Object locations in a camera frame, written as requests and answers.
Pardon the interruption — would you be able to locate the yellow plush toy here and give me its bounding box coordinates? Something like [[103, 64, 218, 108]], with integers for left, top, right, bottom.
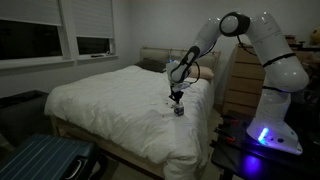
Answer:
[[309, 28, 320, 46]]

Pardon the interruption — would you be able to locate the wooden bed frame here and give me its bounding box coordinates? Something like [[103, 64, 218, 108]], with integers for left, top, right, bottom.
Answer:
[[49, 115, 167, 179]]

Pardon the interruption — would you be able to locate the dark blue suitcase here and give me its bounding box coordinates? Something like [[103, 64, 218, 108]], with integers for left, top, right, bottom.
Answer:
[[0, 133, 108, 180]]

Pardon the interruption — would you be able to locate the wide dark window pane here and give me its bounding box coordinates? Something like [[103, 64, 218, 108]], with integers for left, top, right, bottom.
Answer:
[[0, 19, 63, 61]]

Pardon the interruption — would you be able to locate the wide white window blind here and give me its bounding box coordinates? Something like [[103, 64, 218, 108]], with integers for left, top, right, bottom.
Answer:
[[0, 0, 63, 27]]

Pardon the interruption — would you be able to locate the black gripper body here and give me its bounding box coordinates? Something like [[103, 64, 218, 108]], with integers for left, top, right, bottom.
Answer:
[[169, 84, 185, 100]]

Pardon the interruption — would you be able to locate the wooden dresser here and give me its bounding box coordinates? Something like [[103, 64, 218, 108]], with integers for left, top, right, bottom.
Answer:
[[221, 43, 320, 118]]

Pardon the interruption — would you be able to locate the small glass jar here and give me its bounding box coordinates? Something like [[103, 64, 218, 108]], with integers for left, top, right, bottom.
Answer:
[[173, 101, 185, 117]]

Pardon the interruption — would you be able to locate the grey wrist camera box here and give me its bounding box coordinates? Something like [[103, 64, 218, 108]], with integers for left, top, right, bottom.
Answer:
[[173, 81, 192, 91]]

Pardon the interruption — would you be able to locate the dark pillow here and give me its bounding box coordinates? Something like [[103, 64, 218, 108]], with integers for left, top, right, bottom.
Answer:
[[134, 58, 168, 74]]

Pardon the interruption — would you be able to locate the white window sill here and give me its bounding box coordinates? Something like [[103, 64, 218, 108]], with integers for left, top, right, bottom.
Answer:
[[0, 54, 119, 70]]

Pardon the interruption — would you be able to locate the red black clamp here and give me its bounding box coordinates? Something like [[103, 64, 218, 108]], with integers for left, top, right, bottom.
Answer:
[[213, 128, 237, 144], [220, 114, 240, 126]]

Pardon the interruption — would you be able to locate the narrow white window blind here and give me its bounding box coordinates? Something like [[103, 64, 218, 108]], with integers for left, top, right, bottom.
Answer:
[[71, 0, 115, 39]]

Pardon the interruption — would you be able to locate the small brown box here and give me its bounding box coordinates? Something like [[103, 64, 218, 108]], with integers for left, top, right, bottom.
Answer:
[[284, 33, 298, 45]]

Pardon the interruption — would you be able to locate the narrow dark window pane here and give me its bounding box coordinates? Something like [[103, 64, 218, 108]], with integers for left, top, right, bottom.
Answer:
[[76, 36, 112, 56]]

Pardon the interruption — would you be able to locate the beige bed headboard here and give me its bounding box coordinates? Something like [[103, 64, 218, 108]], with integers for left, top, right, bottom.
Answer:
[[139, 46, 222, 73]]

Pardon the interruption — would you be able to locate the white quilted duvet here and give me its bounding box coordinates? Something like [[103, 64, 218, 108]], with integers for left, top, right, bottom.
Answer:
[[44, 64, 216, 180]]

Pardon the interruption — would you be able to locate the black robot table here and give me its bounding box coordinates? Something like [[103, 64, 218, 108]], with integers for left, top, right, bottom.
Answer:
[[209, 111, 320, 180]]

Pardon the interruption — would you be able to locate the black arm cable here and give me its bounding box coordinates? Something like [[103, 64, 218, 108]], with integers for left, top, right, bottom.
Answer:
[[191, 34, 298, 94]]

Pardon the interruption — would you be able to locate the pink pillow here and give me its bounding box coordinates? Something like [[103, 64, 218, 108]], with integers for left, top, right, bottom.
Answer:
[[188, 64, 215, 81]]

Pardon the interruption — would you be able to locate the dark ottoman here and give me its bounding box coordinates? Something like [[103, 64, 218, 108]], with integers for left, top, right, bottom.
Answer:
[[0, 89, 56, 148]]

